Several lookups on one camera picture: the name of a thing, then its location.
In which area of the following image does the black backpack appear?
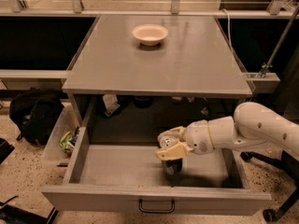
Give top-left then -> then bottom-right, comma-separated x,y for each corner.
9,89 -> 64,145

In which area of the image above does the grey cabinet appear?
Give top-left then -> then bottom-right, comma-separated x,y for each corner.
61,14 -> 256,133

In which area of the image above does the clear plastic bin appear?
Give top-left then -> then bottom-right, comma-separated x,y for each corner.
42,105 -> 79,166

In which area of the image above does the black drawer handle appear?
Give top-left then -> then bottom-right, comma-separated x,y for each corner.
138,199 -> 176,214

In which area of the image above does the grey open top drawer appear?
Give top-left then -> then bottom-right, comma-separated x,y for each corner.
42,127 -> 271,216

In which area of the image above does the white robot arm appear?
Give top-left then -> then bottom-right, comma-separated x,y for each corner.
156,102 -> 299,161

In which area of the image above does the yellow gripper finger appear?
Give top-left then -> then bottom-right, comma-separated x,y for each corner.
155,142 -> 192,161
157,126 -> 185,144

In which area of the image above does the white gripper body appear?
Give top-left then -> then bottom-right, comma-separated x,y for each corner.
184,120 -> 214,155

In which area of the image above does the black object floor corner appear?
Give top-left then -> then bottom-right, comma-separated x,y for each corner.
0,196 -> 59,224

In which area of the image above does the green soda can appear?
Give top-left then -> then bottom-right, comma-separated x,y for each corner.
158,134 -> 184,175

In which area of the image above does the green snack packet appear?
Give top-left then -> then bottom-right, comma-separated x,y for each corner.
60,132 -> 74,156

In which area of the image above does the white bowl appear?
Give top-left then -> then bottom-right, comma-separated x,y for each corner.
132,24 -> 168,47

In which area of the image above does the white cable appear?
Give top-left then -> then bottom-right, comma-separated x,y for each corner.
221,7 -> 235,51

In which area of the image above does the metal clamp rod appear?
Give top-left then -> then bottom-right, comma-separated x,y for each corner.
255,4 -> 299,78

